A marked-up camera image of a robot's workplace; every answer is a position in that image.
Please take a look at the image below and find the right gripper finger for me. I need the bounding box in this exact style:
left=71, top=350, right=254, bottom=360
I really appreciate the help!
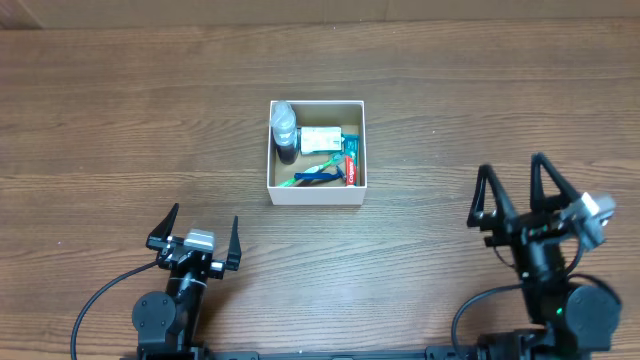
left=529, top=152, right=584, bottom=214
left=467, top=164, right=518, bottom=233

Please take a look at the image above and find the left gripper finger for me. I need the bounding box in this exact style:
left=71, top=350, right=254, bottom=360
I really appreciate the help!
left=225, top=216, right=242, bottom=271
left=146, top=203, right=179, bottom=250

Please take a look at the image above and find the blue disposable razor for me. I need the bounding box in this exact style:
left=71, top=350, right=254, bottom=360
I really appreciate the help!
left=294, top=167, right=346, bottom=181

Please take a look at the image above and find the green soap bar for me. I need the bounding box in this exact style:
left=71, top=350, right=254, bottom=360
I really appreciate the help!
left=300, top=126, right=342, bottom=155

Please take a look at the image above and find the green white toothbrush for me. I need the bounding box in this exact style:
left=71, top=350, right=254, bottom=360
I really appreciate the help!
left=279, top=152, right=346, bottom=187

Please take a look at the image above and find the clear pump soap bottle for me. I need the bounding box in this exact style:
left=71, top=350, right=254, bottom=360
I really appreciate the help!
left=270, top=101, right=299, bottom=165

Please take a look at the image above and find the red green toothpaste tube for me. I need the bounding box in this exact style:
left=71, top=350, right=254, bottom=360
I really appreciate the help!
left=342, top=134, right=360, bottom=186

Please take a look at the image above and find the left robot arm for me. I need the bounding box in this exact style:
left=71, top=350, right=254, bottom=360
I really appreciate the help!
left=132, top=204, right=242, bottom=359

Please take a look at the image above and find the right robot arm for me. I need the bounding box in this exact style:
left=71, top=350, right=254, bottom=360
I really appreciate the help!
left=450, top=153, right=623, bottom=359

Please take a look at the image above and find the white cardboard box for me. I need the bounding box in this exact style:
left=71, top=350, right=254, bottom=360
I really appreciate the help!
left=267, top=100, right=367, bottom=205

